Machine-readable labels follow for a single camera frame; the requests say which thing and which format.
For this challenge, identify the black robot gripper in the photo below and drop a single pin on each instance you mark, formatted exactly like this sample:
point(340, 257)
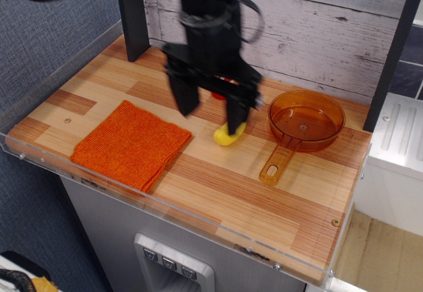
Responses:
point(212, 47)

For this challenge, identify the amber plastic measuring cup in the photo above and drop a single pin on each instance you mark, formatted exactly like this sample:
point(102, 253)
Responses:
point(301, 121)

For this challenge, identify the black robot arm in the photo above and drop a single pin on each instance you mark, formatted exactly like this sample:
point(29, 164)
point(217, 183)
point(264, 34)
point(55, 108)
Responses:
point(214, 8)

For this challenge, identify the red hot sauce bottle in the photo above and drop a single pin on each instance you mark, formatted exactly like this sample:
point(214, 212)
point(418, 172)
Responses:
point(223, 92)

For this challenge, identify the yellow toy banana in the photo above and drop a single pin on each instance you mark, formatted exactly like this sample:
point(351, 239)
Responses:
point(222, 137)

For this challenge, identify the clear acrylic table guard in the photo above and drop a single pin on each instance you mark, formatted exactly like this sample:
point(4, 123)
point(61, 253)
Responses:
point(296, 224)

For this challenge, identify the orange knitted cloth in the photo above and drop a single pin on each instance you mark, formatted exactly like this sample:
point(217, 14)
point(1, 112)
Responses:
point(131, 146)

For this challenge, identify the silver toy fridge cabinet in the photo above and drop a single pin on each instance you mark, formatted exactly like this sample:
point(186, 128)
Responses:
point(111, 223)

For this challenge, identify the silver water dispenser panel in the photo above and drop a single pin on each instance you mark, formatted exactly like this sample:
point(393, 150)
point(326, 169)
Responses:
point(167, 269)

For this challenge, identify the white toy sink counter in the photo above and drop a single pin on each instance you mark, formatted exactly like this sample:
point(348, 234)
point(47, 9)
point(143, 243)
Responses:
point(390, 187)

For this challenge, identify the yellow object at corner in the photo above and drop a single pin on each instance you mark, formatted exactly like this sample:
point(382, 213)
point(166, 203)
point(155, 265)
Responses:
point(42, 284)

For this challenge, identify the dark left vertical post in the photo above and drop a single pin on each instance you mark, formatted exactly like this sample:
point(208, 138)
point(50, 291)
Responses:
point(134, 24)

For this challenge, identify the dark vertical post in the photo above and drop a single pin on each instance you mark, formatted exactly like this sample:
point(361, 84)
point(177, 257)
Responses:
point(399, 40)
point(134, 24)

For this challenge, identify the dark right vertical post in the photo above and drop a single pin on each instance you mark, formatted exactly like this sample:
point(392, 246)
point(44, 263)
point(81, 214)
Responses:
point(399, 40)

